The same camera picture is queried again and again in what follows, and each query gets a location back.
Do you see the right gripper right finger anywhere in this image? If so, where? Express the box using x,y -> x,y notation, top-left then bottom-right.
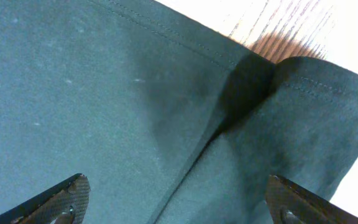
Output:
265,175 -> 358,224

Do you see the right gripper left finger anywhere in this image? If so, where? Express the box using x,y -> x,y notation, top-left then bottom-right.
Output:
0,173 -> 91,224

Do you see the black t-shirt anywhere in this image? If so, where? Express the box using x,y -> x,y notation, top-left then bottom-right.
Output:
0,1 -> 358,223

